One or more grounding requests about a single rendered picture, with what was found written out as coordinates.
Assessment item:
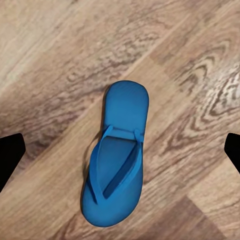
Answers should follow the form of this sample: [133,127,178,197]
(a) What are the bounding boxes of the sandal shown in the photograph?
[82,80,149,228]

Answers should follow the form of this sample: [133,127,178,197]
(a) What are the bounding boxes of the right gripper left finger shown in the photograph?
[0,133,26,192]

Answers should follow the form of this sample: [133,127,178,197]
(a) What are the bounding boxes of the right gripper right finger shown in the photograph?
[224,133,240,173]

